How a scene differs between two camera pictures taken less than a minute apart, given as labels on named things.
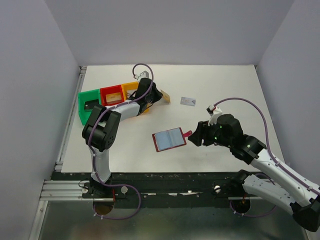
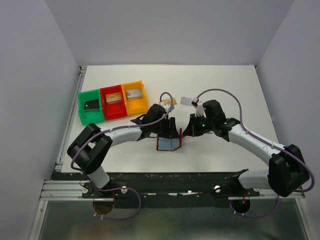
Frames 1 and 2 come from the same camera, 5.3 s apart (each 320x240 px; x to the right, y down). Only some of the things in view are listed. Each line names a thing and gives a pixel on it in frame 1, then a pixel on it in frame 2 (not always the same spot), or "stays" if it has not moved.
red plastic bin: (110, 90) stays
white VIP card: (188, 101) stays
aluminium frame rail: (61, 189) stays
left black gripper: (158, 95) -> (171, 132)
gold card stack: (113, 97) stays
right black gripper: (201, 132) -> (192, 130)
